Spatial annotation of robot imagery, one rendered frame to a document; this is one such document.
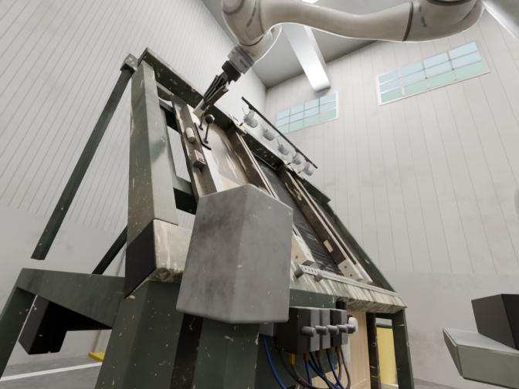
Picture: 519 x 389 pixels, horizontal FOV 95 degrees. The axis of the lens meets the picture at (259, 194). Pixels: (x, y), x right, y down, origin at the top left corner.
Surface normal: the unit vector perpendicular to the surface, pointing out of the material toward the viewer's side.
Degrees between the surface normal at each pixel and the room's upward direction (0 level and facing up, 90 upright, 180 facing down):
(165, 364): 90
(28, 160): 90
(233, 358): 90
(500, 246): 90
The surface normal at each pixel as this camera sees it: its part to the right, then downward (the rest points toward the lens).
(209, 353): -0.63, -0.36
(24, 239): 0.83, -0.14
